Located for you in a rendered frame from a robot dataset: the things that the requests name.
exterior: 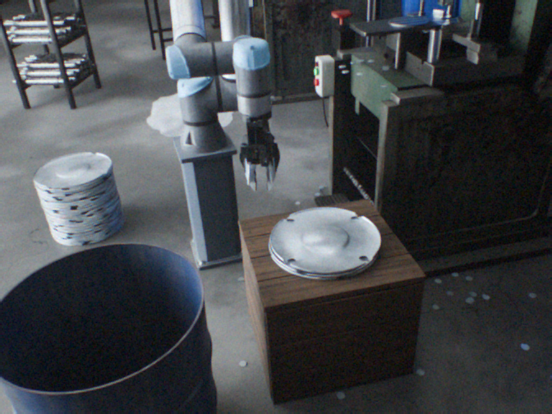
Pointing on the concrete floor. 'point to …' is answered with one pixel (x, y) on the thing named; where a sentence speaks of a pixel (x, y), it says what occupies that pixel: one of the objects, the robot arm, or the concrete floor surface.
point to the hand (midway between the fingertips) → (261, 184)
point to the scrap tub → (108, 335)
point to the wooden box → (332, 315)
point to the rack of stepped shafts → (66, 68)
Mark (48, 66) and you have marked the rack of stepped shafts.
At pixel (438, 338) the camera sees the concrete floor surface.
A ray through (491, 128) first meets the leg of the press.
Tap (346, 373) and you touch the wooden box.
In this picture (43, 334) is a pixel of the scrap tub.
